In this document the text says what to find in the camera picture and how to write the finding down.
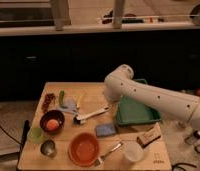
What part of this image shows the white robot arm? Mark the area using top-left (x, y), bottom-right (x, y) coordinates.
top-left (104, 64), bottom-right (200, 131)

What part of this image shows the green plastic tray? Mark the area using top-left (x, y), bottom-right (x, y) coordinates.
top-left (115, 78), bottom-right (162, 127)

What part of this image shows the blue sponge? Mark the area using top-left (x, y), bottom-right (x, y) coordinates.
top-left (95, 124), bottom-right (116, 137)

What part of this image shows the red dried food pile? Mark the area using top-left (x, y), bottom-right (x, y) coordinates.
top-left (41, 93), bottom-right (56, 113)

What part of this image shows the dark bowl with egg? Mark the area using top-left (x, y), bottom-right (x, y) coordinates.
top-left (40, 110), bottom-right (65, 134)

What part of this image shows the orange bowl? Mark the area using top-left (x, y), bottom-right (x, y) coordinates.
top-left (68, 132), bottom-right (100, 167)

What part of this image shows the wooden block with black base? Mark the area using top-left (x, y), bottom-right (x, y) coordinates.
top-left (137, 126), bottom-right (161, 148)

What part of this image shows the white plastic cup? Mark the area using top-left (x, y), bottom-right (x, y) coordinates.
top-left (123, 141), bottom-right (146, 163)

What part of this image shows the metal fork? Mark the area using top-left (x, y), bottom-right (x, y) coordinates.
top-left (94, 142), bottom-right (123, 166)

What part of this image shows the metal cup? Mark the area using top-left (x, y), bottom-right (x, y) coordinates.
top-left (40, 139), bottom-right (57, 158)

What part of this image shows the green plastic cup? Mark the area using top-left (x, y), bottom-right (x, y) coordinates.
top-left (27, 127), bottom-right (43, 144)

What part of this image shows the spice jar dark lid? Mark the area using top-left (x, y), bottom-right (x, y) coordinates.
top-left (185, 130), bottom-right (200, 145)

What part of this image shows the yellow handled tool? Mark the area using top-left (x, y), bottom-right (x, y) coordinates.
top-left (76, 93), bottom-right (85, 109)

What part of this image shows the black cable left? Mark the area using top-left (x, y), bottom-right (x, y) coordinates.
top-left (0, 117), bottom-right (23, 146)

